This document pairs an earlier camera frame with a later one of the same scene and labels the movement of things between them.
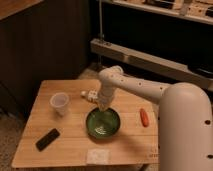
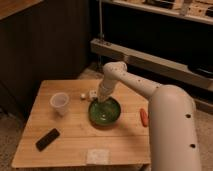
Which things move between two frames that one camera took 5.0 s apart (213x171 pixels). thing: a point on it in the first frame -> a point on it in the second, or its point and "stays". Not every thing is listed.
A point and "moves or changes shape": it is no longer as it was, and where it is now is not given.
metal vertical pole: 100,19 stays
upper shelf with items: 194,10 stays
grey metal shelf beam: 152,63 stays
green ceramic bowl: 103,124 moves or changes shape
